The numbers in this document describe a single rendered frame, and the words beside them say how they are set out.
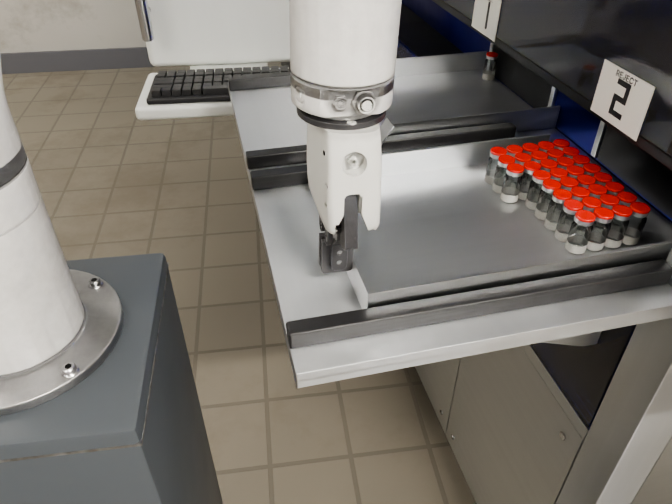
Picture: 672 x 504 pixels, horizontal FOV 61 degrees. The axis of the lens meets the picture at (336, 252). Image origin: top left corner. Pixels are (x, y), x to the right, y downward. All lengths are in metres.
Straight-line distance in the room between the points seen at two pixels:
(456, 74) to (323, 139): 0.69
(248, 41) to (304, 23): 0.96
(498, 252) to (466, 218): 0.07
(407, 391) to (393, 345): 1.10
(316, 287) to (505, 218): 0.26
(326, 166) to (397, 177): 0.32
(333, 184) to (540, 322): 0.25
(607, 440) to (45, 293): 0.68
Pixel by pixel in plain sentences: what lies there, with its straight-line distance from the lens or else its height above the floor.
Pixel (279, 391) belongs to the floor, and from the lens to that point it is 1.63.
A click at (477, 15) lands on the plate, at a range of 1.01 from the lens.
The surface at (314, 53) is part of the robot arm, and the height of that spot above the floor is 1.13.
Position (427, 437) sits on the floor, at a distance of 1.55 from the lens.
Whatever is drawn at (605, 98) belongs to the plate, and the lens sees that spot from 0.74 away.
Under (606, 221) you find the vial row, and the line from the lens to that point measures 0.68.
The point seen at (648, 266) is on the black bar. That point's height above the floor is 0.90.
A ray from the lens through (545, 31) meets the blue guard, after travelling 0.84.
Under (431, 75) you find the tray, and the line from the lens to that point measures 1.12.
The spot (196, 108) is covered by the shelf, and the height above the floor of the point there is 0.80.
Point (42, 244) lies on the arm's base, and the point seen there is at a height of 0.98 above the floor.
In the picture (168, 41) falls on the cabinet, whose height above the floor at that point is 0.86.
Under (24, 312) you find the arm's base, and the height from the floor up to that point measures 0.93.
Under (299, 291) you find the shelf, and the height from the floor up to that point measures 0.88.
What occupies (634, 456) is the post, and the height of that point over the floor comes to 0.62.
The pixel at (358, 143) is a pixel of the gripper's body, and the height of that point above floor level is 1.06.
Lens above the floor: 1.27
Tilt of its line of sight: 38 degrees down
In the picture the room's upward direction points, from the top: straight up
